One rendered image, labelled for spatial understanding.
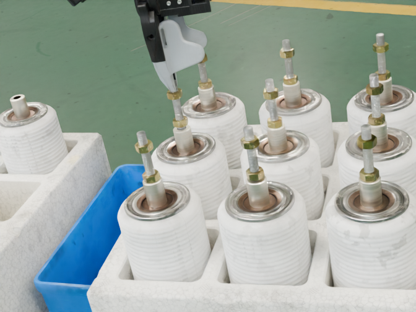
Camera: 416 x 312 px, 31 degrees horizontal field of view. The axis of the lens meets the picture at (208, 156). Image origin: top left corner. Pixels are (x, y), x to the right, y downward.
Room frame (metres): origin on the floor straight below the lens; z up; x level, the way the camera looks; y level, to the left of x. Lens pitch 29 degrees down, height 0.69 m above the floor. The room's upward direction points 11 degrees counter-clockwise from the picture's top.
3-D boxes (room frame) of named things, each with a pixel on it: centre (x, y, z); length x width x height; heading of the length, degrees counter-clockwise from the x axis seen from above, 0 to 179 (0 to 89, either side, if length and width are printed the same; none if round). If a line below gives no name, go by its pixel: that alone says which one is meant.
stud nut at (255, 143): (0.67, -0.05, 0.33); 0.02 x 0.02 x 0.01; 72
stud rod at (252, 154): (0.67, -0.05, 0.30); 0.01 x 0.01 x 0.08
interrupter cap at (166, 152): (0.83, 0.03, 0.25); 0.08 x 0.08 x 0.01
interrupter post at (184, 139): (0.83, 0.03, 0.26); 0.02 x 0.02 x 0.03
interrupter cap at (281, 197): (0.67, -0.05, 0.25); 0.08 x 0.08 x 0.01
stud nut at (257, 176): (0.67, -0.05, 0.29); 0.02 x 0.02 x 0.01; 72
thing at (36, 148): (1.03, 0.26, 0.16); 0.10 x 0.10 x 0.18
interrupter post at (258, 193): (0.67, -0.05, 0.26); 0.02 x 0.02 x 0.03
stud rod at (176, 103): (0.83, 0.03, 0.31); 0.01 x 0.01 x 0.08
